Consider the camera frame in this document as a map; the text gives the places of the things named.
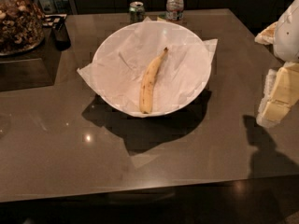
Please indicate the dark box stand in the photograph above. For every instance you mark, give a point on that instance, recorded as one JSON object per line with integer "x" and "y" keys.
{"x": 31, "y": 69}

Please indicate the yellow banana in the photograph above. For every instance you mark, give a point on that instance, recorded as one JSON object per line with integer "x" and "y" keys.
{"x": 148, "y": 83}

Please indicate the checkered coaster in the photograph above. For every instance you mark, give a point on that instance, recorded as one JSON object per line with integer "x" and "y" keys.
{"x": 50, "y": 20}

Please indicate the glass jar of nuts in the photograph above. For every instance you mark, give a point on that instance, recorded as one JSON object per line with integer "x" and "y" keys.
{"x": 20, "y": 28}

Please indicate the white paper liner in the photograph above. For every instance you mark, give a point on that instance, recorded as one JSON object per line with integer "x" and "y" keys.
{"x": 124, "y": 75}

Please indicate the green soda can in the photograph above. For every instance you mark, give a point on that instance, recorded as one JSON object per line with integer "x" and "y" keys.
{"x": 136, "y": 12}

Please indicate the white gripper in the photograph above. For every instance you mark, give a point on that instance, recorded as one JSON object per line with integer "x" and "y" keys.
{"x": 288, "y": 33}

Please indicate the white bowl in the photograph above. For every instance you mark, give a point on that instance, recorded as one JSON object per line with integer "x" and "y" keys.
{"x": 152, "y": 67}

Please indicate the small dark cup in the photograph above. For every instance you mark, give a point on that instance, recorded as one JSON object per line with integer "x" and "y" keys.
{"x": 61, "y": 37}

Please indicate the clear plastic water bottle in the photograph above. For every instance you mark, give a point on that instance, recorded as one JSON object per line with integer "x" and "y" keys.
{"x": 174, "y": 10}

